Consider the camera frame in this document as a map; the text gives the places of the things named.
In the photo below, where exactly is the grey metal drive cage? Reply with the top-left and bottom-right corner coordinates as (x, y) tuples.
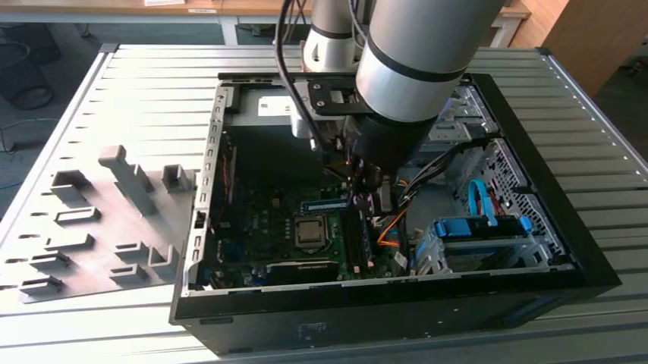
(418, 83), (502, 168)

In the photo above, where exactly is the hard disk in blue carrier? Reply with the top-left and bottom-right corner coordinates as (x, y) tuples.
(433, 215), (533, 242)

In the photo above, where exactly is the grey power supply unit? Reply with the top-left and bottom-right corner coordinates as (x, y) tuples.
(225, 87), (330, 179)

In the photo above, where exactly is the silver CPU in socket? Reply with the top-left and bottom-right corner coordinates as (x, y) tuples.
(289, 215), (330, 253)

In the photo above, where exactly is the dark green motherboard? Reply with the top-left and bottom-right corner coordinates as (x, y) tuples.
(210, 177), (409, 287)

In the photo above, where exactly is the grey metal disk bay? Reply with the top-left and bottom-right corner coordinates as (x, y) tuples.
(412, 215), (551, 276)

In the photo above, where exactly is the black graphics card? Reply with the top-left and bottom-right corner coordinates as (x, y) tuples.
(266, 259), (341, 284)

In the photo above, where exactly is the black open PC case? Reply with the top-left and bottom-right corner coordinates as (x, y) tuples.
(168, 71), (623, 357)

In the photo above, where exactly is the wooden cabinet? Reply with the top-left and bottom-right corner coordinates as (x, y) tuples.
(510, 0), (648, 98)

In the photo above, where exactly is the grey parts rack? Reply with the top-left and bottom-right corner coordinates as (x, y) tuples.
(17, 146), (203, 304)

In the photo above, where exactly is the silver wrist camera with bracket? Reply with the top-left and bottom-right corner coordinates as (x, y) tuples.
(289, 77), (376, 140)

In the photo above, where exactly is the blue data wire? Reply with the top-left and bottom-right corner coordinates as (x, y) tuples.
(468, 177), (500, 228)

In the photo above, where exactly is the orange flat wire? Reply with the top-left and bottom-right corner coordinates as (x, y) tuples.
(377, 210), (409, 249)

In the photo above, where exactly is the black camera cable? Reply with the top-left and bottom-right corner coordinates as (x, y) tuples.
(273, 0), (329, 151)

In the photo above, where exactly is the thin red wire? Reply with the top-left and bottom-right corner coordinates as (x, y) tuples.
(214, 146), (238, 227)

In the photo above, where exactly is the wooden desk with white frame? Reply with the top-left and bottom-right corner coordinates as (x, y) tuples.
(0, 0), (533, 49)

